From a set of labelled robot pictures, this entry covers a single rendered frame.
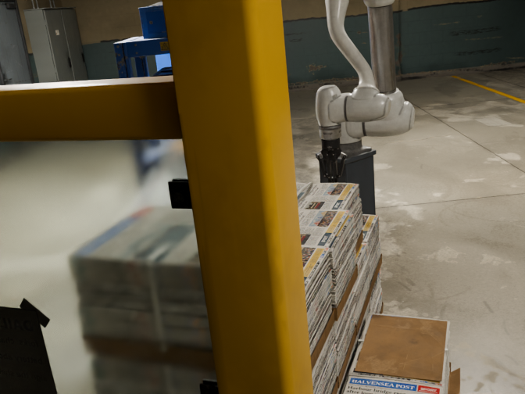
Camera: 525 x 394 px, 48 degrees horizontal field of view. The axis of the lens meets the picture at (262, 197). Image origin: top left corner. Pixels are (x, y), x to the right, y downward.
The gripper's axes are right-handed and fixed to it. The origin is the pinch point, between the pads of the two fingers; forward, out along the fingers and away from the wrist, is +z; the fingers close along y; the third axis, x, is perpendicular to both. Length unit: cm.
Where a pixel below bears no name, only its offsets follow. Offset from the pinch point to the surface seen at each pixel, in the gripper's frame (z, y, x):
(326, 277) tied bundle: -5, 19, -90
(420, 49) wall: 42, -46, 946
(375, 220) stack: 13.0, 17.6, -4.5
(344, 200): -10.2, 14.8, -45.8
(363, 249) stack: 13.2, 17.9, -33.4
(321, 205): -10, 8, -51
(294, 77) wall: 71, -273, 860
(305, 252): -11, 13, -89
